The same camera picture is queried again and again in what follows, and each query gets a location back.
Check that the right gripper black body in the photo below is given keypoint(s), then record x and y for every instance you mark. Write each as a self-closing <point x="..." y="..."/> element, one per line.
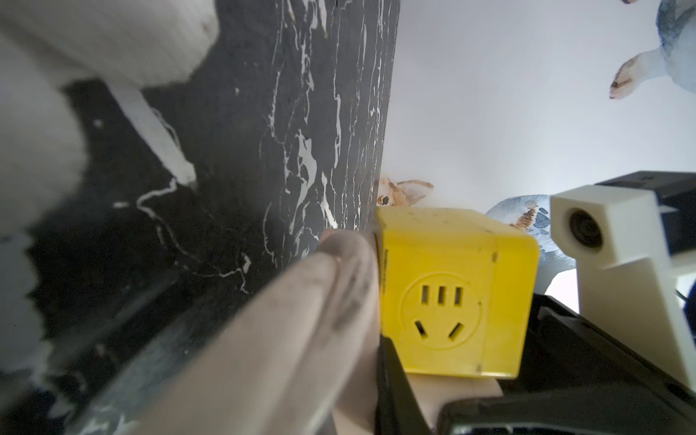
<point x="576" y="379"/>

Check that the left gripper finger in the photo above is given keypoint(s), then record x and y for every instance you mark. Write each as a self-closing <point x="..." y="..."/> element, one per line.
<point x="397" y="410"/>

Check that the yellow cube socket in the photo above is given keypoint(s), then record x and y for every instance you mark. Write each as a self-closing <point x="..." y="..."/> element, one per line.
<point x="456" y="290"/>

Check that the white fabric glove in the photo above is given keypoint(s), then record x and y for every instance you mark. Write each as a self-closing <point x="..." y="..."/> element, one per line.
<point x="45" y="47"/>

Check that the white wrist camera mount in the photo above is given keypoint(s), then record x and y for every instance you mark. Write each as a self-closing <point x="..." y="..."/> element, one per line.
<point x="625" y="274"/>

